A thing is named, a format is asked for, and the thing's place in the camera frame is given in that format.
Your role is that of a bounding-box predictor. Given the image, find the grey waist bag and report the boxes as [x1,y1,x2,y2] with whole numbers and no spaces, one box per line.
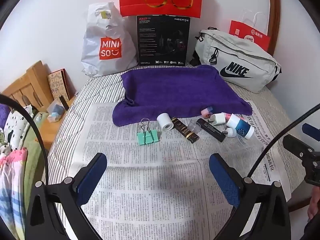
[191,27,282,93]

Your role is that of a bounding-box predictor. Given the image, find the pink floral cloth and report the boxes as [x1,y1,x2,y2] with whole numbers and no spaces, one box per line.
[0,147,28,240]

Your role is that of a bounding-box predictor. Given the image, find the pink and blue small block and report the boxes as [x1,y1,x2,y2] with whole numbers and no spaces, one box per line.
[201,106,214,118]

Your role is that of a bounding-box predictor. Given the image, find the black tube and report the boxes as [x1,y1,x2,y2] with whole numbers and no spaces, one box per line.
[196,118,226,142]

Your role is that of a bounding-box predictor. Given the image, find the white plastic shopping bag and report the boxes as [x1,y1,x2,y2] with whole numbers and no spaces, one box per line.
[80,2,138,77]

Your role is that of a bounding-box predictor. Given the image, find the newspaper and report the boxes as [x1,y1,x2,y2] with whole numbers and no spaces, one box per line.
[71,101,292,240]

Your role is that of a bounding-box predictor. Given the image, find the white tape roll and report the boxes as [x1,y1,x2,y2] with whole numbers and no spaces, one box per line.
[157,113,173,132]

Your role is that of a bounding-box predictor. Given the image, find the white charger plug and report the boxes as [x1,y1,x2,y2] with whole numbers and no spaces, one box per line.
[209,113,227,125]

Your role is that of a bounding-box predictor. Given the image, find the red paper bag white handles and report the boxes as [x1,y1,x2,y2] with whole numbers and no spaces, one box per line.
[229,9,271,54]

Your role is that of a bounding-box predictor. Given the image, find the wooden nightstand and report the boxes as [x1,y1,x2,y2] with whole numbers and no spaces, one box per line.
[32,97,75,150]

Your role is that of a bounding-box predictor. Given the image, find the person's right hand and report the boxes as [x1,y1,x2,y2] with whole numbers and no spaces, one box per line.
[307,187,320,221]

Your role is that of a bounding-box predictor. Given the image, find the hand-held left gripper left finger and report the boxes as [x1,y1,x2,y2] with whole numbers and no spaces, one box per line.
[25,152,108,240]

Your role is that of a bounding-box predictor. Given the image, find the patterned brown book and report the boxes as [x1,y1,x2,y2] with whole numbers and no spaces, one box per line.
[47,69,71,102]

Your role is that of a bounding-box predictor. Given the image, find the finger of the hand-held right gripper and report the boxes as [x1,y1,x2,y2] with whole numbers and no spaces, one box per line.
[282,134,316,158]
[302,123,320,136]

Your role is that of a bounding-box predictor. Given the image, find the green binder clip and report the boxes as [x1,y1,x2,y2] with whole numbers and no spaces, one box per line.
[137,118,160,145]

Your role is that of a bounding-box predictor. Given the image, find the green blanket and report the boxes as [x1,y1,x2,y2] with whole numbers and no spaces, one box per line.
[15,130,48,205]

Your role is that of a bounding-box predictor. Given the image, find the black and gold small box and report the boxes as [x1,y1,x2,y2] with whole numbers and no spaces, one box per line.
[171,117,200,144]

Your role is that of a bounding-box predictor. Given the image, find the purple towel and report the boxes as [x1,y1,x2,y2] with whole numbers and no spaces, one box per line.
[112,64,253,127]

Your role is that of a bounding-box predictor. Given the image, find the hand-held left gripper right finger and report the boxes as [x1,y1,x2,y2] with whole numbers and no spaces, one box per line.
[209,153,292,240]

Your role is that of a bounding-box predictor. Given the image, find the blue and white bottle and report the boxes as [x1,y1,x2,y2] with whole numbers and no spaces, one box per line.
[226,114,255,140]

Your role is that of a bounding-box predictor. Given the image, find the small white cap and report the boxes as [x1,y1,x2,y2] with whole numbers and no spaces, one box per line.
[223,127,237,138]

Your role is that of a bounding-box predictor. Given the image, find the black cable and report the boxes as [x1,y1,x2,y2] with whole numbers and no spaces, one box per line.
[247,104,320,178]
[0,94,49,183]

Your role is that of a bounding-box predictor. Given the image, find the black rectangular object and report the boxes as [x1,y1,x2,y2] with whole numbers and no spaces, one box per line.
[59,95,70,111]

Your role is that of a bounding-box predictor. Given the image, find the black headset box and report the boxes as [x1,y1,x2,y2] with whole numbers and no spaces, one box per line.
[136,15,191,67]

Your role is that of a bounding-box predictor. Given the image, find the white black patterned cloth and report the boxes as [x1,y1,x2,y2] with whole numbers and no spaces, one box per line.
[4,104,34,150]

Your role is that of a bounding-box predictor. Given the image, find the wooden headboard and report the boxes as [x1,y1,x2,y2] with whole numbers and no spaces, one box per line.
[1,60,52,108]

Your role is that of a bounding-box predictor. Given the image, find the curved wooden frame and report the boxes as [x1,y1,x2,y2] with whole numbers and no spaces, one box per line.
[267,0,282,57]

